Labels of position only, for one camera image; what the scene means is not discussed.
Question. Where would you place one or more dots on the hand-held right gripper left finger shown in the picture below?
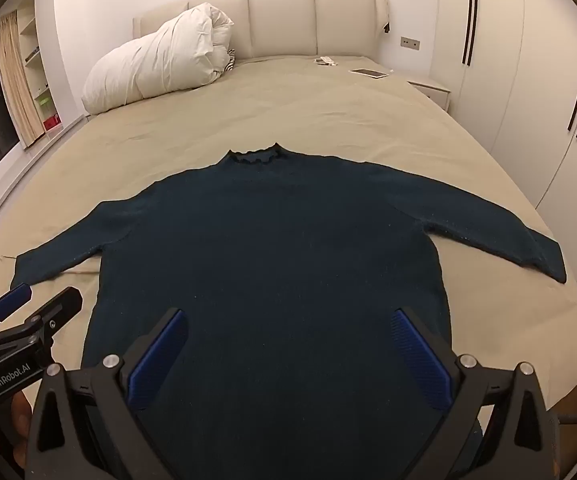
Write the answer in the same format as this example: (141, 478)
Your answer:
(158, 362)

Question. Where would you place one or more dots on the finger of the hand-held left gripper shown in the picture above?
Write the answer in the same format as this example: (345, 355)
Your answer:
(11, 296)
(58, 307)

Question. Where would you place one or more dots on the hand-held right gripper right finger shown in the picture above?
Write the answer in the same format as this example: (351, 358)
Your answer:
(418, 360)

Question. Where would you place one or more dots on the dark teal towel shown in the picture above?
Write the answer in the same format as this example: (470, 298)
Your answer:
(268, 240)

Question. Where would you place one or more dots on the person's left hand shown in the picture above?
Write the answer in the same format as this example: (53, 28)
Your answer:
(21, 410)

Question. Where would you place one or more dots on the red box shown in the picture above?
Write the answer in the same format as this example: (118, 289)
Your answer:
(52, 122)

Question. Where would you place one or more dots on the beige curtain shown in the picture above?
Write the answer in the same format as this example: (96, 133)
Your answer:
(18, 85)

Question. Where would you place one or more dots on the white rolled duvet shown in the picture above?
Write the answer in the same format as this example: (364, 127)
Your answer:
(153, 65)

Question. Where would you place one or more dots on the white nightstand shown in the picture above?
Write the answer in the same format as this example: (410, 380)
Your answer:
(431, 91)

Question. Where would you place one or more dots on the bed with beige sheet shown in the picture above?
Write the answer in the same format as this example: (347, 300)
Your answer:
(293, 110)

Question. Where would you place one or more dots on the white tablet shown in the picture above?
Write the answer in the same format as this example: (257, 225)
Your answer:
(370, 73)

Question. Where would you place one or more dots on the white wardrobe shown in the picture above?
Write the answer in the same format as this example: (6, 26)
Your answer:
(518, 85)

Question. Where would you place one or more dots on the black and white striped cloth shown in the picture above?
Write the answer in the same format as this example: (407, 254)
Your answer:
(230, 62)

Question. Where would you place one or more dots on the small white remote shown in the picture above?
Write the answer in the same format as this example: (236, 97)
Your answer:
(325, 61)

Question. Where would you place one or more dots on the white pillow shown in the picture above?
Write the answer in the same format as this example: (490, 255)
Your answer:
(278, 20)

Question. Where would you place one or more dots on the white wall shelf unit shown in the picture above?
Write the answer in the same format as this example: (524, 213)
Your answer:
(36, 67)

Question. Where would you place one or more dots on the grey wall socket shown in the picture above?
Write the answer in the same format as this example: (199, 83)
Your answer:
(410, 43)

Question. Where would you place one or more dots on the small black wall fixture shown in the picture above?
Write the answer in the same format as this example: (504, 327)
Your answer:
(386, 27)

